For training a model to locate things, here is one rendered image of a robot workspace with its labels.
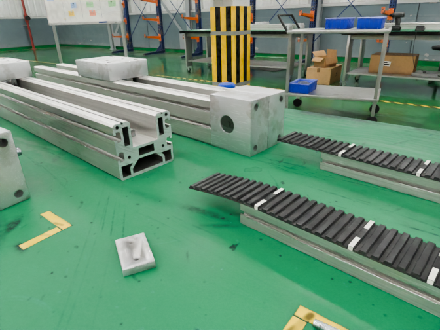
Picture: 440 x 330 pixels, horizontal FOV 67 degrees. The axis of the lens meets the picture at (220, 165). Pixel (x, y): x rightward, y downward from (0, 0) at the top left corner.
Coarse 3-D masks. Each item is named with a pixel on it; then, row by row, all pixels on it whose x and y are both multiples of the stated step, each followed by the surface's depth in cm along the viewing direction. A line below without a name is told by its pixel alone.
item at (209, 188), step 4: (224, 176) 42; (228, 176) 42; (232, 176) 42; (236, 176) 42; (216, 180) 41; (220, 180) 41; (224, 180) 42; (228, 180) 41; (232, 180) 41; (212, 184) 40; (216, 184) 41; (220, 184) 40; (224, 184) 40; (204, 188) 40; (208, 188) 40; (212, 188) 39; (216, 188) 39; (208, 192) 39
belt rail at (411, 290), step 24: (240, 216) 37; (264, 216) 35; (288, 240) 33; (312, 240) 31; (336, 264) 30; (360, 264) 29; (384, 288) 28; (408, 288) 27; (432, 288) 25; (432, 312) 26
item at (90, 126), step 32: (0, 96) 77; (32, 96) 64; (64, 96) 70; (96, 96) 62; (32, 128) 68; (64, 128) 56; (96, 128) 48; (128, 128) 47; (160, 128) 52; (96, 160) 52; (128, 160) 48; (160, 160) 53
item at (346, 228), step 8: (344, 216) 33; (352, 216) 32; (336, 224) 31; (344, 224) 31; (352, 224) 31; (360, 224) 31; (328, 232) 30; (336, 232) 30; (344, 232) 30; (352, 232) 30; (328, 240) 29; (336, 240) 29; (344, 240) 29
